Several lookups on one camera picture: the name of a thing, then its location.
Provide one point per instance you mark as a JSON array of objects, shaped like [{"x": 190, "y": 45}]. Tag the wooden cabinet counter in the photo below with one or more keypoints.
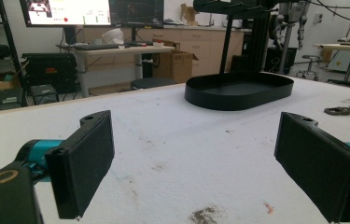
[{"x": 207, "y": 46}]

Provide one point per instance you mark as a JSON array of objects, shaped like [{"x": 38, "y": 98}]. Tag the black keyboard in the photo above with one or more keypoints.
[{"x": 96, "y": 47}]

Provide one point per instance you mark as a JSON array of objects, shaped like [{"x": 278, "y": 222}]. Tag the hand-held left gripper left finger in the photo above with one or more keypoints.
[{"x": 81, "y": 161}]

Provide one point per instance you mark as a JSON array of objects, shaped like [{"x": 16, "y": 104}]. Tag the chrome stool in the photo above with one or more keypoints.
[{"x": 309, "y": 67}]

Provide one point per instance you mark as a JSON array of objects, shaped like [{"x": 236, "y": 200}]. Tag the black oval tray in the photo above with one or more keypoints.
[{"x": 238, "y": 90}]

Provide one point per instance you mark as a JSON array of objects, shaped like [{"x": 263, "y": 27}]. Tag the dark computer monitor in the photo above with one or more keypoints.
[{"x": 137, "y": 13}]

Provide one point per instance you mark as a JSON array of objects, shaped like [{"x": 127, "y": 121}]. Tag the black equipment case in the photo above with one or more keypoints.
[{"x": 49, "y": 72}]

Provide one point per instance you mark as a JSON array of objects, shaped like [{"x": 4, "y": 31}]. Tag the brown cardboard box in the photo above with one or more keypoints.
[{"x": 175, "y": 64}]

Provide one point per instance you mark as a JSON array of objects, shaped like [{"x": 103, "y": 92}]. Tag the bright computer monitor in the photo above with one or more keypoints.
[{"x": 67, "y": 12}]

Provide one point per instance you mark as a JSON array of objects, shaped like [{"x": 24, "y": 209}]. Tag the light wooden desk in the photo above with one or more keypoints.
[
  {"x": 116, "y": 54},
  {"x": 347, "y": 59}
]

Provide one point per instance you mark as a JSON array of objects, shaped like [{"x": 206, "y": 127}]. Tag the black metal shelf rack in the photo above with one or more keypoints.
[{"x": 3, "y": 40}]

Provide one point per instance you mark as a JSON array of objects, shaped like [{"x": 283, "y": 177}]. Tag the white rounded object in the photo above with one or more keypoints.
[{"x": 113, "y": 36}]

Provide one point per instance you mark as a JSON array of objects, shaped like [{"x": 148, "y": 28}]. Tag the black metal stand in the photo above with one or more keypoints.
[{"x": 241, "y": 34}]

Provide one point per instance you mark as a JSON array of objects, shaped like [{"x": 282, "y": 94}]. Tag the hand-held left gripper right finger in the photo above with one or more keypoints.
[{"x": 317, "y": 163}]

